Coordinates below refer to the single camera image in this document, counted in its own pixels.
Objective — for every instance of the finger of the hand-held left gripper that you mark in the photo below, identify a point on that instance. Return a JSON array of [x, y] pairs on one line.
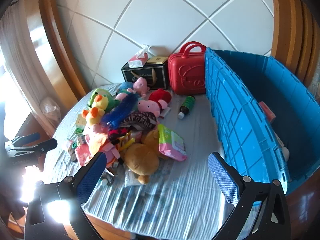
[[30, 138], [45, 145]]

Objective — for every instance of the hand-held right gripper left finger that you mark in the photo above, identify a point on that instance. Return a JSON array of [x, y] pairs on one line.
[[91, 175]]

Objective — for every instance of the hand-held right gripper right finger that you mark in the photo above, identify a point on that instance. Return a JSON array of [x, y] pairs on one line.
[[222, 180]]

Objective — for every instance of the pink tissue pack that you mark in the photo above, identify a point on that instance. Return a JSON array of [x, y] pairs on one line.
[[82, 155]]

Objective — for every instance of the pink pig plush orange dress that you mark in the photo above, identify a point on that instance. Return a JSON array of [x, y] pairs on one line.
[[100, 140]]

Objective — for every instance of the pink green pad packet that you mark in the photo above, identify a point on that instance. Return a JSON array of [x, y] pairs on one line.
[[172, 142]]

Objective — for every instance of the blue plastic storage container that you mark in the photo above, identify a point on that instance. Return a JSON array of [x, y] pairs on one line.
[[250, 120]]

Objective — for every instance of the blue feather duster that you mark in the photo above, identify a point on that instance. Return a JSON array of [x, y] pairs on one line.
[[120, 112]]

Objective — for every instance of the dark wooden cabinet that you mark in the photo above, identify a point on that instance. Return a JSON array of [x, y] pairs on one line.
[[30, 125]]

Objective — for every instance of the small pink white packet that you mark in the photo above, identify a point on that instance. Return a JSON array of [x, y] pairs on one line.
[[68, 146]]

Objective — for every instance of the clear plastic bag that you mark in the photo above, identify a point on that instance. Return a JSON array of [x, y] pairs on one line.
[[50, 108]]

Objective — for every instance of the green carton box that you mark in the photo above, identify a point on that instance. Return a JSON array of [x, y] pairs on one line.
[[79, 130]]

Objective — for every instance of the clear plastic packet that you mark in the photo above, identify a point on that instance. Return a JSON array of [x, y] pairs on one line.
[[131, 178]]

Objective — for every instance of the beige carton box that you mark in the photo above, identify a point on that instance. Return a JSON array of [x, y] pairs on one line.
[[81, 120]]

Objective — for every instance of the black red star cloth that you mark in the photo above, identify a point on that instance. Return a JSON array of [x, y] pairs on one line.
[[116, 133]]

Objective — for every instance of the brown bear plush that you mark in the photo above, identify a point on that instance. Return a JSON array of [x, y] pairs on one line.
[[140, 160]]

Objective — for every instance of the yellow toy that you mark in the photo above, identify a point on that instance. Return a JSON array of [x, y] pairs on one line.
[[128, 140]]

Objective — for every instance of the yellow duck plush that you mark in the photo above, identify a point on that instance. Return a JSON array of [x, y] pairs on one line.
[[96, 111]]

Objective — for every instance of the white curtain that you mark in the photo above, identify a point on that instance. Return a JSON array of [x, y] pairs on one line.
[[15, 67]]

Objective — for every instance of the black lettered cap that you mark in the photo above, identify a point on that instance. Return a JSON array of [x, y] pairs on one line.
[[140, 121]]

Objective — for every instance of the green bird plush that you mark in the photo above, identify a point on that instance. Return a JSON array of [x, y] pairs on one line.
[[105, 98]]

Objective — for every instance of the pink red tissue box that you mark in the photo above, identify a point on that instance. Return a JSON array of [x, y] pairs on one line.
[[267, 111]]

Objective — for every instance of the green glass bottle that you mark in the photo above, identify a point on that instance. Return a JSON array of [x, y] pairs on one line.
[[187, 105]]

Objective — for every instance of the white red small box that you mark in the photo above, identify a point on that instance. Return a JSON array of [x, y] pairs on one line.
[[164, 112]]

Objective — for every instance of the pink pig plush red dress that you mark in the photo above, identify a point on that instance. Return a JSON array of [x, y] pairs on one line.
[[150, 105]]

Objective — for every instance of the pink pig plush blue shirt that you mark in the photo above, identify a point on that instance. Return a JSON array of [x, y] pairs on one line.
[[140, 85]]

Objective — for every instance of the red small suitcase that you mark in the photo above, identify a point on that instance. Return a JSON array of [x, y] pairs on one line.
[[185, 75]]

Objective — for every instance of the black gift box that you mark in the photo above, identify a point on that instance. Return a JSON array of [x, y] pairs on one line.
[[145, 76]]

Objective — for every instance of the red white tissue box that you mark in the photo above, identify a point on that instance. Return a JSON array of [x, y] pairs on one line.
[[137, 61]]

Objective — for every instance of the gold flat box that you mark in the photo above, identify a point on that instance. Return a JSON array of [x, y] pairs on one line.
[[157, 60]]

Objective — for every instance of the wooden door frame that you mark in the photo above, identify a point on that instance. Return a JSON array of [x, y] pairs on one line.
[[292, 25], [57, 42]]

